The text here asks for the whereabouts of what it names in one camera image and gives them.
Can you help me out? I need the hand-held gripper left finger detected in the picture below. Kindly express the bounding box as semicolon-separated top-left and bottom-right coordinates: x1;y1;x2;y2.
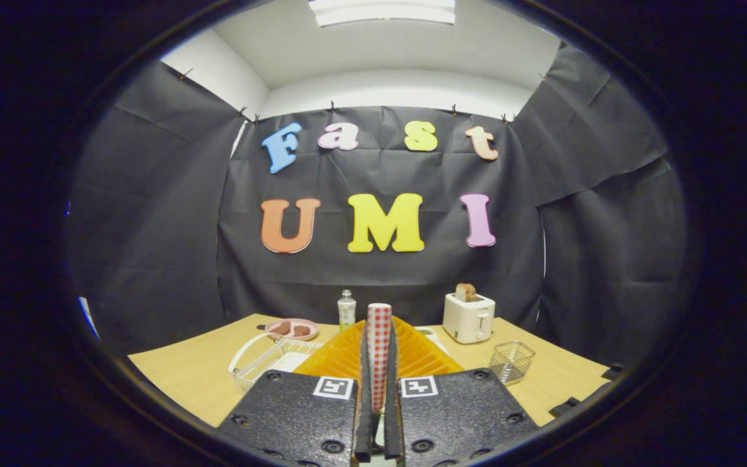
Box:
217;318;375;465

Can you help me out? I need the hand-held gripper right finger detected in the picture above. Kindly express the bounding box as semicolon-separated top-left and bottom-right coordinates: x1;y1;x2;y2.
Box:
385;316;539;465

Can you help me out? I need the red checkered handle spoon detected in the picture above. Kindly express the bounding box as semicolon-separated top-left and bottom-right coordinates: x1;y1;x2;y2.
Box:
366;303;392;414

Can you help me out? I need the white wire dish rack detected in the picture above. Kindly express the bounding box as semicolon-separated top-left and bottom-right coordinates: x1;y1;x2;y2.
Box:
228;332;322;393

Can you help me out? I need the clear wire basket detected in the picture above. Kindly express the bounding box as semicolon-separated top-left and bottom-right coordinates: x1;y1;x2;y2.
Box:
488;341;536;387

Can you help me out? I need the white divided condiment dish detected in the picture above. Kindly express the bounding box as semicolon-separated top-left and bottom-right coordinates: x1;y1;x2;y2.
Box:
416;326;449;354

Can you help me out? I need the pink plate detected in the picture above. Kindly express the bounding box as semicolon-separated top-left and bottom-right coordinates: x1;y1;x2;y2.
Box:
265;318;319;341

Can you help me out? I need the white drain tray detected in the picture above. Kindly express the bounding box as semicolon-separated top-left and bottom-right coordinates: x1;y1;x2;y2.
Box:
276;352;317;372

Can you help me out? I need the clear bottle with green liquid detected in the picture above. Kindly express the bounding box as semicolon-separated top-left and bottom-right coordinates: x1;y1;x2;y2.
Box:
338;289;357;331

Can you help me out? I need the white toaster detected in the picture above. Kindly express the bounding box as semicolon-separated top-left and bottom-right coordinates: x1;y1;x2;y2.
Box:
442;292;496;344

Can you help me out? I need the black backdrop cloth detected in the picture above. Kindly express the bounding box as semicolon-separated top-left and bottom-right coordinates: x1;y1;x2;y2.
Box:
65;42;689;367

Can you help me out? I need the ceiling light panel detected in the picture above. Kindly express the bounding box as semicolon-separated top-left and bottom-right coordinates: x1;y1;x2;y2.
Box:
309;0;457;27

